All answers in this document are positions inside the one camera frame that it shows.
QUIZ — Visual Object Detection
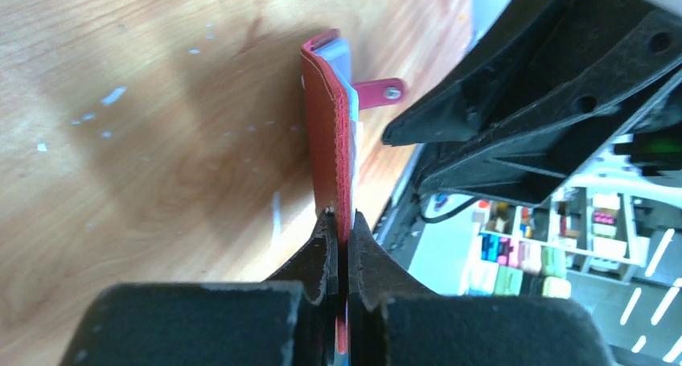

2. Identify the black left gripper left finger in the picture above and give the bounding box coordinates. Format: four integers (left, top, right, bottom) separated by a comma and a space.
61, 212, 339, 365

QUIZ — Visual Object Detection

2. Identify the red leather card holder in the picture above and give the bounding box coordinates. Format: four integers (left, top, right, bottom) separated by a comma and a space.
301, 29, 407, 353

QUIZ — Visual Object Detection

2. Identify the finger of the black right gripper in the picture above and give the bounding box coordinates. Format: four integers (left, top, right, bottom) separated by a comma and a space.
415, 10, 681, 207
381, 0, 577, 146

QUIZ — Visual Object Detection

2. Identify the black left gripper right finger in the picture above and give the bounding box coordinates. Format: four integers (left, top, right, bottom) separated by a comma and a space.
347, 214, 615, 365

